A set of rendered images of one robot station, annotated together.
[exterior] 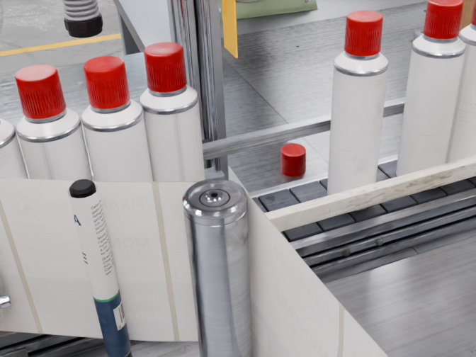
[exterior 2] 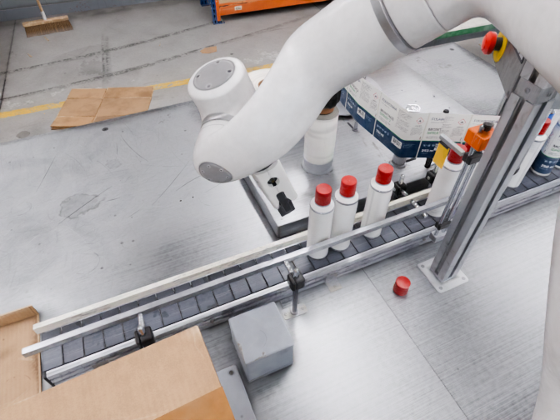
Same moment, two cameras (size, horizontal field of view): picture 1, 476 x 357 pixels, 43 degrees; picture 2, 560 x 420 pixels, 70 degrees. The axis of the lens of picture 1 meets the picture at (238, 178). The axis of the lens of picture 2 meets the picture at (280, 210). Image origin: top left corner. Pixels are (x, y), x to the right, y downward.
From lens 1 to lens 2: 1.27 m
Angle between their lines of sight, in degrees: 100
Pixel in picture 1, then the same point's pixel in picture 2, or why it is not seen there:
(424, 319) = not seen: hidden behind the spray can
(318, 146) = (388, 312)
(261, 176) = (417, 284)
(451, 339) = (337, 177)
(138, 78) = not seen: outside the picture
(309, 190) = (389, 235)
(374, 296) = (360, 188)
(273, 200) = (404, 229)
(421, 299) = not seen: hidden behind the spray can
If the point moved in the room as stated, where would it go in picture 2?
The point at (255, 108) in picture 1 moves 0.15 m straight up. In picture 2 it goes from (445, 366) to (471, 332)
